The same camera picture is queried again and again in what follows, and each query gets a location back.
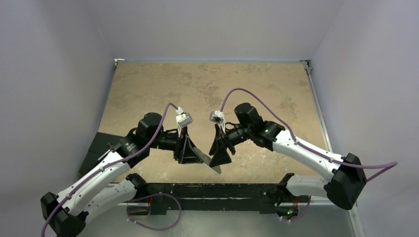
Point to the aluminium frame rail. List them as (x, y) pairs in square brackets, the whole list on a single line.
[(355, 220)]

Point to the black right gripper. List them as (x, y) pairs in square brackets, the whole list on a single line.
[(221, 141)]

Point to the black mat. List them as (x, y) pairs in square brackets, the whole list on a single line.
[(97, 148)]

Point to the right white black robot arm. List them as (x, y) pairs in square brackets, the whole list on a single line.
[(340, 178)]

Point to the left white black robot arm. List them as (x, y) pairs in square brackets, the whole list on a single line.
[(68, 212)]

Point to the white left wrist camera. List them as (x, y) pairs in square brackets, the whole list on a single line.
[(183, 119)]

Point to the white universal AC remote control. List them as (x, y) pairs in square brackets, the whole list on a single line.
[(206, 160)]

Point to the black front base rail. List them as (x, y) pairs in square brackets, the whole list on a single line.
[(263, 198)]

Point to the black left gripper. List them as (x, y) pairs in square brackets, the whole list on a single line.
[(184, 152)]

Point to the metal hammer tool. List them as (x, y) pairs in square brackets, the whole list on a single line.
[(104, 155)]

